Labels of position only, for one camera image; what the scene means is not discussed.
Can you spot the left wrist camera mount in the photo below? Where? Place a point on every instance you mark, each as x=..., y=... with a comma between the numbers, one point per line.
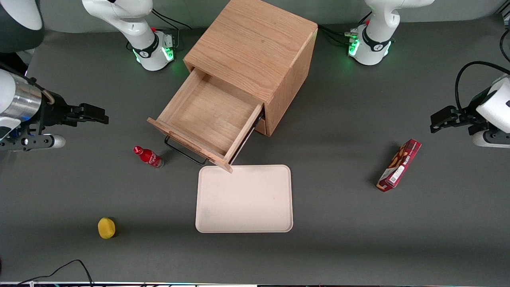
x=492, y=139

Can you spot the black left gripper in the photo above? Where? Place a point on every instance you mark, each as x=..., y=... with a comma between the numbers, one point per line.
x=468, y=113

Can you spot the yellow round sponge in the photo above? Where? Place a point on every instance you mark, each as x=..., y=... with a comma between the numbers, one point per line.
x=106, y=228

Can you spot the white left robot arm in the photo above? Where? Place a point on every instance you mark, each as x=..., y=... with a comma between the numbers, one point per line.
x=378, y=40

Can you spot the red snack box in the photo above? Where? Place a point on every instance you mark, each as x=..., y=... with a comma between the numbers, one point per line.
x=398, y=165

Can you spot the wooden drawer cabinet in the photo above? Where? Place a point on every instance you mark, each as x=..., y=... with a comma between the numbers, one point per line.
x=255, y=40

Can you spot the beige plastic tray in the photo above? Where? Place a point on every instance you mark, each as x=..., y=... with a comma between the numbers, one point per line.
x=244, y=198

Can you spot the red soda bottle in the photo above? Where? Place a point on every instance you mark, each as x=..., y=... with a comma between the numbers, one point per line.
x=148, y=156

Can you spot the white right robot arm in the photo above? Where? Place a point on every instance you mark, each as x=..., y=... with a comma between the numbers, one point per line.
x=131, y=24

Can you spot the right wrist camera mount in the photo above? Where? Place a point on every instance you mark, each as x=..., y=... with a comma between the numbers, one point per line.
x=55, y=141

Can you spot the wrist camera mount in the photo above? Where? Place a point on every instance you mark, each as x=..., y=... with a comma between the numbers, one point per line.
x=492, y=139
x=55, y=141

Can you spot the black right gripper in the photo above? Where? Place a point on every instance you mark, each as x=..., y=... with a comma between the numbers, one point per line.
x=54, y=110

